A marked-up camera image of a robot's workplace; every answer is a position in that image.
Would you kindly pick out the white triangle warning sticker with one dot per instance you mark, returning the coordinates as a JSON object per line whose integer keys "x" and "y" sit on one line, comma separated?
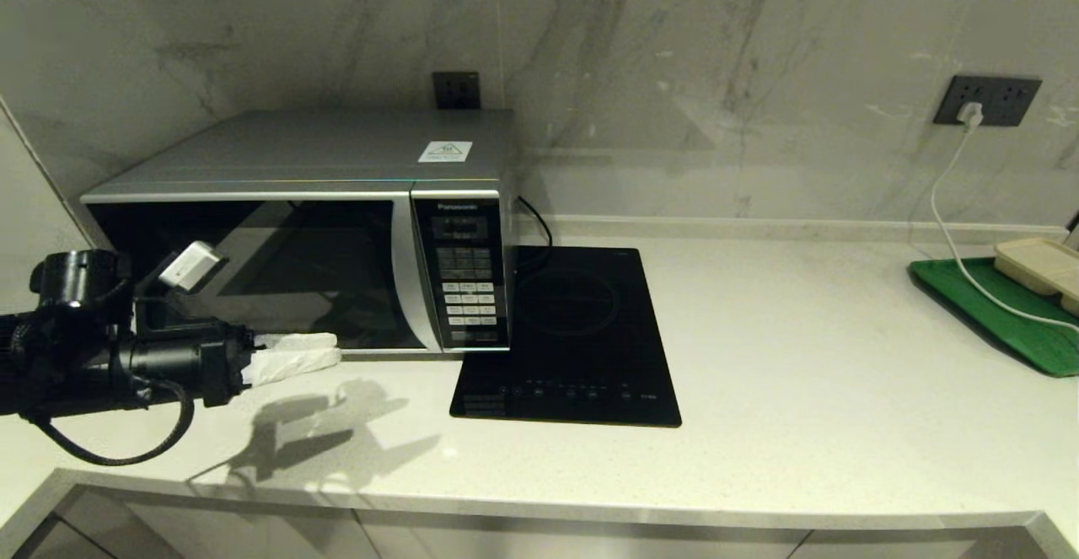
{"x": 445, "y": 152}

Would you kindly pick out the green plastic tray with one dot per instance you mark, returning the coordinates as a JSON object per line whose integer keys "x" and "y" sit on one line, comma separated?
{"x": 1020, "y": 344}

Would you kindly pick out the small dark wall socket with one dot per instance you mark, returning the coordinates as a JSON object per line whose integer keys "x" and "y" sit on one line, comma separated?
{"x": 458, "y": 90}

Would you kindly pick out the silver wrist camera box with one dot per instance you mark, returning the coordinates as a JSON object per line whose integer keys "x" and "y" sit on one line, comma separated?
{"x": 194, "y": 266}

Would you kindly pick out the microwave door with dark glass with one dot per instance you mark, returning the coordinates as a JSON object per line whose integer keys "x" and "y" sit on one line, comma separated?
{"x": 320, "y": 272}

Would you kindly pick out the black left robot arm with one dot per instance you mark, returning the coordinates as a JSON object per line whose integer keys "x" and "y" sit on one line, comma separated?
{"x": 76, "y": 357}

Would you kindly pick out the beige lunch container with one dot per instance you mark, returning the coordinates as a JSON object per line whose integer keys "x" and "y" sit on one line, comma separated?
{"x": 1037, "y": 264}

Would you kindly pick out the grey cabinet front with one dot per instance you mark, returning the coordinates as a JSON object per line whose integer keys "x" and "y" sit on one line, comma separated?
{"x": 59, "y": 546}
{"x": 236, "y": 534}
{"x": 910, "y": 546}
{"x": 582, "y": 542}

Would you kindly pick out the black induction cooktop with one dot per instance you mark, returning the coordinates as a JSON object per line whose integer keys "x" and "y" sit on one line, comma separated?
{"x": 582, "y": 323}

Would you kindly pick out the silver Panasonic microwave oven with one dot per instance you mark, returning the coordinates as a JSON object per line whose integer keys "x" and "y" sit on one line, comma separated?
{"x": 337, "y": 146}

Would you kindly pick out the wide dark wall socket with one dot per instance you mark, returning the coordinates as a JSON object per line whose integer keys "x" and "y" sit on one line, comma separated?
{"x": 1010, "y": 101}

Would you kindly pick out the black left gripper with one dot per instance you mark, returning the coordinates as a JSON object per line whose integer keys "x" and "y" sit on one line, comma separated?
{"x": 223, "y": 361}

